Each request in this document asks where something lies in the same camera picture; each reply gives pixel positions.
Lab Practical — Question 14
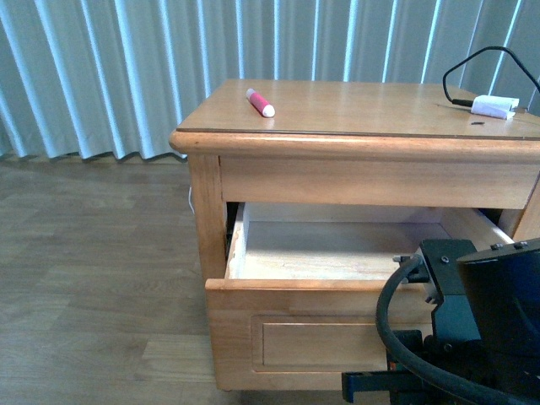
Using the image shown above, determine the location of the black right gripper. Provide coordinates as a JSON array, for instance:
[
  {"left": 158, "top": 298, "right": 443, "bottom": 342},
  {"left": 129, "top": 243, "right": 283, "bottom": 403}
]
[{"left": 342, "top": 330, "right": 539, "bottom": 404}]

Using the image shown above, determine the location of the wooden drawer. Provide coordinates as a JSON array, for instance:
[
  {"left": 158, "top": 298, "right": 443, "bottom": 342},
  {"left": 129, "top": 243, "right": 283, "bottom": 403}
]
[{"left": 205, "top": 202, "right": 510, "bottom": 390}]

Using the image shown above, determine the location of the pink marker with white caps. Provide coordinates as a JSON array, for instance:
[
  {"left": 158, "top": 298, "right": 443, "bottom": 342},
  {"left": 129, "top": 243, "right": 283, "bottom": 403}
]
[{"left": 246, "top": 88, "right": 276, "bottom": 118}]

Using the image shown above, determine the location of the white adapter on nightstand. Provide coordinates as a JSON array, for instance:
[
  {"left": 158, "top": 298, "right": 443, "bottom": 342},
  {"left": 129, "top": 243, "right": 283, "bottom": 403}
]
[{"left": 471, "top": 94, "right": 520, "bottom": 120}]

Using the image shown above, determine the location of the wooden nightstand cabinet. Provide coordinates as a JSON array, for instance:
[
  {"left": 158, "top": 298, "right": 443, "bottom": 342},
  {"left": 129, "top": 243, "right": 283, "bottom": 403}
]
[{"left": 170, "top": 80, "right": 539, "bottom": 279}]

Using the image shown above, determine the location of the pale green pleated curtain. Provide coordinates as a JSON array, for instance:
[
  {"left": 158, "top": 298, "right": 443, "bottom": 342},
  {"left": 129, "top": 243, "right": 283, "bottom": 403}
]
[{"left": 1, "top": 1, "right": 539, "bottom": 159}]

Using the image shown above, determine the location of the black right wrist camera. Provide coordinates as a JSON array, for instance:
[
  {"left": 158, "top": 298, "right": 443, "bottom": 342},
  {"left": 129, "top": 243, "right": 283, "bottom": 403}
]
[{"left": 394, "top": 239, "right": 480, "bottom": 353}]

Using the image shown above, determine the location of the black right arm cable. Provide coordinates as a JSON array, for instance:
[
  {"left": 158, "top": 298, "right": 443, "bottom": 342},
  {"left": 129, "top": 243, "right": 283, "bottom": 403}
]
[{"left": 375, "top": 254, "right": 528, "bottom": 405}]

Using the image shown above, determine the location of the black cable on nightstand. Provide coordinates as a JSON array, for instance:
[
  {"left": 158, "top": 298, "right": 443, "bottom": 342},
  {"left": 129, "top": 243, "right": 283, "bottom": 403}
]
[{"left": 441, "top": 45, "right": 540, "bottom": 107}]

